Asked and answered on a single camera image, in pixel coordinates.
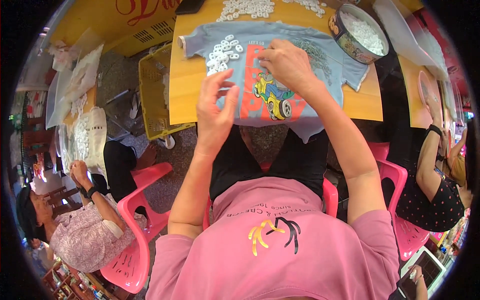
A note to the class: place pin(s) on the person's right hand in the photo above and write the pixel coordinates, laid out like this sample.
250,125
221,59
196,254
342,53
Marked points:
292,67

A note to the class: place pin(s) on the person's left hand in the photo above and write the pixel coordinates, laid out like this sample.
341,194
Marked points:
212,116

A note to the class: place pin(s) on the white sandal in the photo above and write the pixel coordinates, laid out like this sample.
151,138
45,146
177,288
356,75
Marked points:
134,107
169,141

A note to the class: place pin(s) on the light blue printed t-shirt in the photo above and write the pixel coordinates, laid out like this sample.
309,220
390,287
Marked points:
243,56

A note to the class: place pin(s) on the small pile of white rings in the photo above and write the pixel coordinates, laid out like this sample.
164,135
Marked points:
223,56

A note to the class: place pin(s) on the yellow plastic basket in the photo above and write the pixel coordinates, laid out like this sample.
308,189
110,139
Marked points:
153,93

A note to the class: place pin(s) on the round printed tin with rings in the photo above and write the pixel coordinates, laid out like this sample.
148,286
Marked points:
356,37

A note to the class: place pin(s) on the large spread of white rings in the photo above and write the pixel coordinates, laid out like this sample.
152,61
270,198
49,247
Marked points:
247,8

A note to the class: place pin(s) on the person's legs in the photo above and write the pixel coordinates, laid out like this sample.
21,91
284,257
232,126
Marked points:
300,157

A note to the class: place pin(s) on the black phone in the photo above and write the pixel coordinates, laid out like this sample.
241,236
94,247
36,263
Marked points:
189,5

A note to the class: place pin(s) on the large clear plastic bag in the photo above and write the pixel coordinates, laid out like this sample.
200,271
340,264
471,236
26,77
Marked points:
405,33

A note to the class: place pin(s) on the white cloth bag of rings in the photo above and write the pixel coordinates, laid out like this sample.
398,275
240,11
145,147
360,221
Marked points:
88,138

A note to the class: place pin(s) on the yellow cabinet with red script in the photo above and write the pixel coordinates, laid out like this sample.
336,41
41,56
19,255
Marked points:
123,26

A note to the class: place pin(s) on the clear plastic bag of rings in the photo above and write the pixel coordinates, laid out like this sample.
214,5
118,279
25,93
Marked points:
80,75

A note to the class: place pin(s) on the person's body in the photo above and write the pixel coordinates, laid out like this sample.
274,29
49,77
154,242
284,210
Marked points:
277,258

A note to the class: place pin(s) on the brown wooden chairs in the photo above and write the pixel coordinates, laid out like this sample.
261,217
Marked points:
45,150

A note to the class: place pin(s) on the wooden shelf with goods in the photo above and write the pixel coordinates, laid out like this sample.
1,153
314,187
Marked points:
75,283

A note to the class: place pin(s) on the white tablet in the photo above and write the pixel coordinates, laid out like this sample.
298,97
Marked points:
427,268

